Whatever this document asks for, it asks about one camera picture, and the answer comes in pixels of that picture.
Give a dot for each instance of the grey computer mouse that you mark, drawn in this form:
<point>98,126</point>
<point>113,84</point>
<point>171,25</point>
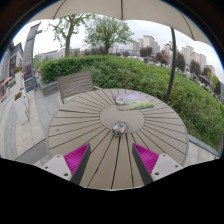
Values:
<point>120,128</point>

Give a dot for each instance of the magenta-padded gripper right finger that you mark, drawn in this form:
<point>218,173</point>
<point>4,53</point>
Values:
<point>148,159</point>

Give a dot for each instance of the round leafy tree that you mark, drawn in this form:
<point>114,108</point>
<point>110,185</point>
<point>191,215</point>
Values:
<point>106,30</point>

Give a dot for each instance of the white planter box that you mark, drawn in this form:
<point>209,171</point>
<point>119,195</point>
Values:
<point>20,108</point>

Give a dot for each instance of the flower print mouse pad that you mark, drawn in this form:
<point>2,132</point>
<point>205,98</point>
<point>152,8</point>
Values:
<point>132,101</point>

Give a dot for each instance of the grey slatted outdoor chair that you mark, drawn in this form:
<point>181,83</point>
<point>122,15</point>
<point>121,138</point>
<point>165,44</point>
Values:
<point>76,83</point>

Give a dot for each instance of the tall grey sign pillar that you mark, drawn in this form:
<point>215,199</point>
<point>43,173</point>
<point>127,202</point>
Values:
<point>29,50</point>

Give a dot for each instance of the beige patio umbrella canopy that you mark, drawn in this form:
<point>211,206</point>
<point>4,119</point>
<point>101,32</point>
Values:
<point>110,7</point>

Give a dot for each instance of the dark curved umbrella pole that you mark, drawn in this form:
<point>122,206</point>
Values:
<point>172,63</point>

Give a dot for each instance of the bare-trunked slender tree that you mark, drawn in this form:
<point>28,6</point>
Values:
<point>67,38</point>

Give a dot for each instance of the green hedge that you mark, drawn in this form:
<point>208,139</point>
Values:
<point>140,75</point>

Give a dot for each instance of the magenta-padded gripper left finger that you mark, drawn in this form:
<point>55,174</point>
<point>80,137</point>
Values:
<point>75,159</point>

